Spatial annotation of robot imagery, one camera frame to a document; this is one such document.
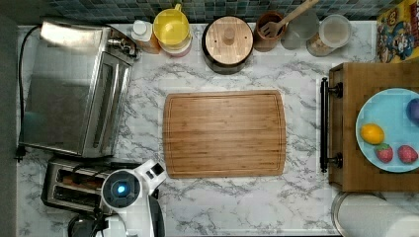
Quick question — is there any stainless steel two-slot toaster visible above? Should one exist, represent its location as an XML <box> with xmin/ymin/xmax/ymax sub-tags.
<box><xmin>42</xmin><ymin>157</ymin><xmax>139</xmax><ymax>215</ymax></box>

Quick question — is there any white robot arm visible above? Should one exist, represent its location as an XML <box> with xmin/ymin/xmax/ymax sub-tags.
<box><xmin>95</xmin><ymin>160</ymin><xmax>168</xmax><ymax>237</ymax></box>

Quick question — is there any toast slice in toaster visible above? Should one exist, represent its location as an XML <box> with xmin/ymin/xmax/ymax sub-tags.
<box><xmin>62</xmin><ymin>176</ymin><xmax>103</xmax><ymax>190</ymax></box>

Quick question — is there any stainless steel toaster oven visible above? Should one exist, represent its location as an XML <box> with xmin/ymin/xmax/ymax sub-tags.
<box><xmin>19</xmin><ymin>20</ymin><xmax>139</xmax><ymax>158</ymax></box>

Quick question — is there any bamboo cutting board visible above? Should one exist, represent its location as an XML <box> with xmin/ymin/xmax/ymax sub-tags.
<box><xmin>163</xmin><ymin>90</ymin><xmax>287</xmax><ymax>179</ymax></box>

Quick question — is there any black pot with wooden lid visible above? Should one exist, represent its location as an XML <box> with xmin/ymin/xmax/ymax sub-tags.
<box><xmin>202</xmin><ymin>16</ymin><xmax>253</xmax><ymax>75</ymax></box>

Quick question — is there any brown utensil crock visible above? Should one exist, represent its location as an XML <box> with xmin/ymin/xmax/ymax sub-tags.
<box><xmin>253</xmin><ymin>11</ymin><xmax>287</xmax><ymax>52</ymax></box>

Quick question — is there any wooden slotted spatula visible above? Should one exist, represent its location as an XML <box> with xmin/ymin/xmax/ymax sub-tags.
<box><xmin>261</xmin><ymin>0</ymin><xmax>319</xmax><ymax>38</ymax></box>

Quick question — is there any white cap condiment bottle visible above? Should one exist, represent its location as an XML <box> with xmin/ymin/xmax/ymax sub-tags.
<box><xmin>131</xmin><ymin>20</ymin><xmax>160</xmax><ymax>54</ymax></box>

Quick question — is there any clear empty glass jar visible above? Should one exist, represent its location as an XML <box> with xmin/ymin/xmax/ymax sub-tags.
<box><xmin>281</xmin><ymin>10</ymin><xmax>319</xmax><ymax>50</ymax></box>

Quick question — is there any glass jar with cereal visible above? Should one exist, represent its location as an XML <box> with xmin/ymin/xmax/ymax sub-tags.
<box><xmin>306</xmin><ymin>15</ymin><xmax>352</xmax><ymax>57</ymax></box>

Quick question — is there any yellow lemon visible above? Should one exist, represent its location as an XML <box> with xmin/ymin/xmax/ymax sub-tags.
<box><xmin>360</xmin><ymin>123</ymin><xmax>385</xmax><ymax>145</ymax></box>

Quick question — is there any shiny metal kettle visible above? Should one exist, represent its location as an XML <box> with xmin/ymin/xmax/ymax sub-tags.
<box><xmin>67</xmin><ymin>215</ymin><xmax>97</xmax><ymax>237</ymax></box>

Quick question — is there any left red strawberry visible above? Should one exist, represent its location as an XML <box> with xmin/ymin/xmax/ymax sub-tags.
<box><xmin>375</xmin><ymin>143</ymin><xmax>393</xmax><ymax>163</ymax></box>

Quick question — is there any red strawberry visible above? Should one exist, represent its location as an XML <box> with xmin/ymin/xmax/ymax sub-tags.
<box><xmin>397</xmin><ymin>145</ymin><xmax>418</xmax><ymax>164</ymax></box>
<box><xmin>375</xmin><ymin>143</ymin><xmax>393</xmax><ymax>163</ymax></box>

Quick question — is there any light blue plate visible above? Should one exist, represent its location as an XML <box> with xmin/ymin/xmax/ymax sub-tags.
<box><xmin>355</xmin><ymin>88</ymin><xmax>419</xmax><ymax>173</ymax></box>

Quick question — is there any right red strawberry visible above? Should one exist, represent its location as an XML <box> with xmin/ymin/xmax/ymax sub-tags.
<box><xmin>397</xmin><ymin>145</ymin><xmax>418</xmax><ymax>164</ymax></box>

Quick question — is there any purple plum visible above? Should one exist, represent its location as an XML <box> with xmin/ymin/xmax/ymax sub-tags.
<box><xmin>406</xmin><ymin>98</ymin><xmax>419</xmax><ymax>125</ymax></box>

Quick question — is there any yellow cereal box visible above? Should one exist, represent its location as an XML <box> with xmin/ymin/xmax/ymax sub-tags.
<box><xmin>376</xmin><ymin>0</ymin><xmax>419</xmax><ymax>63</ymax></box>

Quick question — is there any wooden tray with black handle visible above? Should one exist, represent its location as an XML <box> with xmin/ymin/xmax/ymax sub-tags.
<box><xmin>320</xmin><ymin>62</ymin><xmax>418</xmax><ymax>192</ymax></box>

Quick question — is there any black toaster oven power cord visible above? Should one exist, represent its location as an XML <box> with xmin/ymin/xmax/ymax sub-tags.
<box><xmin>14</xmin><ymin>24</ymin><xmax>42</xmax><ymax>164</ymax></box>

